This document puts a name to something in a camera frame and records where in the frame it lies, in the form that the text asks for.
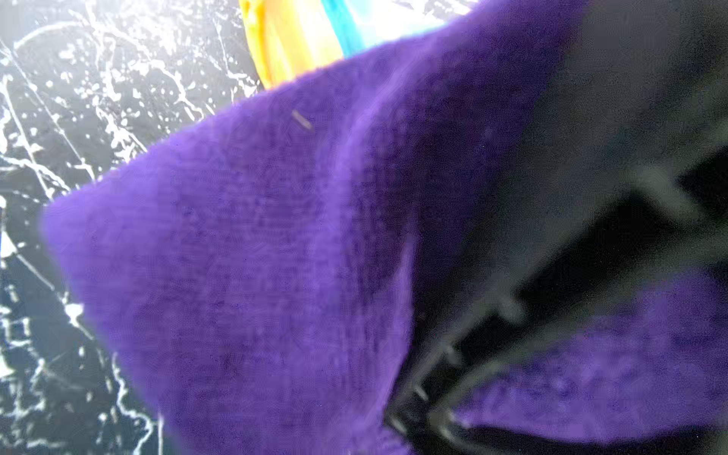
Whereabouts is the purple cloth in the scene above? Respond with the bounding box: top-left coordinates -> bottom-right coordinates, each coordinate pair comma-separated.
44,1 -> 727,454

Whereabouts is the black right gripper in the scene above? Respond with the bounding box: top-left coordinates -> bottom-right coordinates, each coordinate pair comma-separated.
386,1 -> 727,454

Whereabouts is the blue rubber boot back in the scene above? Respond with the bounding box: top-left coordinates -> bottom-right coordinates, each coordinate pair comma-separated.
239,0 -> 446,89

